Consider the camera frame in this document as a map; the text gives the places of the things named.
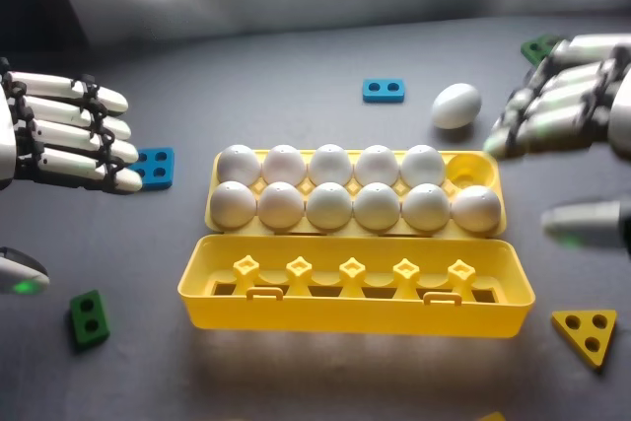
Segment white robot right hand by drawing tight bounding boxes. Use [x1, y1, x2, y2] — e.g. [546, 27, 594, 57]
[482, 34, 631, 250]

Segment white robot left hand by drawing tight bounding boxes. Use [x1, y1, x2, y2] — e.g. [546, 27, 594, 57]
[0, 56, 144, 295]

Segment white toy egg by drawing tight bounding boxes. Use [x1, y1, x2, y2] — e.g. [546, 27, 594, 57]
[353, 144, 399, 186]
[305, 181, 354, 232]
[260, 144, 306, 185]
[352, 181, 401, 233]
[308, 143, 354, 186]
[451, 184, 503, 234]
[257, 181, 306, 232]
[398, 144, 447, 188]
[401, 182, 453, 233]
[210, 180, 258, 231]
[431, 82, 483, 130]
[216, 144, 261, 184]

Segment yellow egg carton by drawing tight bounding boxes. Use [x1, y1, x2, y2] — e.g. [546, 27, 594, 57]
[176, 147, 537, 339]

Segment green toy block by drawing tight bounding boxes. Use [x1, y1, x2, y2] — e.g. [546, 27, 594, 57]
[521, 35, 563, 67]

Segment blue four-hole block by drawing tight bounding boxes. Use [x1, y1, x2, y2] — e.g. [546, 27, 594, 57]
[131, 146, 176, 191]

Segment blue two-hole block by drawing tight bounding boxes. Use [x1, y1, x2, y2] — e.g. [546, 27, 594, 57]
[362, 78, 406, 105]

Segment green two-hole block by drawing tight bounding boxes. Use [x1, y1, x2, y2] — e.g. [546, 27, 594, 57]
[68, 289, 111, 349]

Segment yellow three-hole triangle block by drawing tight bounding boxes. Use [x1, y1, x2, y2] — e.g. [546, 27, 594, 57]
[550, 310, 618, 371]

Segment grey table cloth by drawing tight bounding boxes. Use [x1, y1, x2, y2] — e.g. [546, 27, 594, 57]
[0, 11, 631, 421]

